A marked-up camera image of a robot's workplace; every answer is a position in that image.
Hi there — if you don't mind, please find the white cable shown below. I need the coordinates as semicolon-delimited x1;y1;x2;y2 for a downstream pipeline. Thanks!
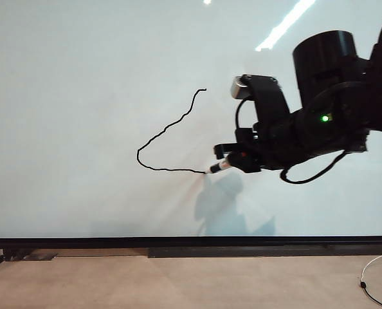
359;252;382;280

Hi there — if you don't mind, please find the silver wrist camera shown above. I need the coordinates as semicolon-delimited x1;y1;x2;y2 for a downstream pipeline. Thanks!
230;73;280;99

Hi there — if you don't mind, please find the black camera cable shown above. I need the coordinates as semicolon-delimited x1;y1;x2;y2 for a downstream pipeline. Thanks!
235;97;253;130

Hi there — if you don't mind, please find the black stand foot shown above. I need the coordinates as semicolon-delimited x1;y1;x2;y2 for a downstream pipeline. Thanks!
0;248;59;266

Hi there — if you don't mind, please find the black whiteboard tray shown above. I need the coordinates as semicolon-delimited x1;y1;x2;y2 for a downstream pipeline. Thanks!
147;245;382;259

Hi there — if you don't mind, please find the black looped gripper cable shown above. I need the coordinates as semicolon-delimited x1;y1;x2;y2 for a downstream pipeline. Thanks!
280;149;348;185

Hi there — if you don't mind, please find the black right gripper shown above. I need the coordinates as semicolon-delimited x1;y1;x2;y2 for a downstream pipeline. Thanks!
213;111;307;174

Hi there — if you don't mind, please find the black framed whiteboard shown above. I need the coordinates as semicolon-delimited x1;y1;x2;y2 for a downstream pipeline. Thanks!
0;0;382;309

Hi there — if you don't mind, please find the black white marker pen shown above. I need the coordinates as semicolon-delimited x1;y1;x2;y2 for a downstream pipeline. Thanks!
203;160;232;176

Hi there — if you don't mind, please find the black cable with connector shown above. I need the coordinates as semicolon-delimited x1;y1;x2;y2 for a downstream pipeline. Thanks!
359;279;382;306

